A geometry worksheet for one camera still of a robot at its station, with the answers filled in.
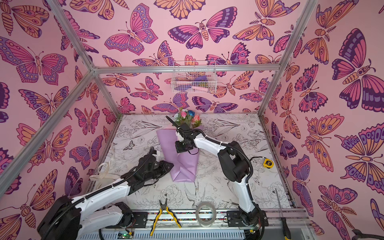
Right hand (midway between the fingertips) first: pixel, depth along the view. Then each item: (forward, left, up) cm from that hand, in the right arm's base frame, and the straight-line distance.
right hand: (177, 147), depth 93 cm
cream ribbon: (-11, +46, -7) cm, 48 cm away
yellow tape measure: (-8, -55, -5) cm, 56 cm away
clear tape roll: (-40, -16, -4) cm, 43 cm away
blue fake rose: (+31, -8, 0) cm, 32 cm away
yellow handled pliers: (-32, +5, -7) cm, 33 cm away
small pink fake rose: (+28, -3, +2) cm, 28 cm away
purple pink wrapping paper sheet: (-12, -5, 0) cm, 13 cm away
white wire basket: (+36, -11, +27) cm, 46 cm away
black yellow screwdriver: (-43, -54, -6) cm, 69 cm away
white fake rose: (+28, +3, -1) cm, 28 cm away
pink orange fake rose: (+26, -12, -4) cm, 29 cm away
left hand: (-13, 0, +4) cm, 14 cm away
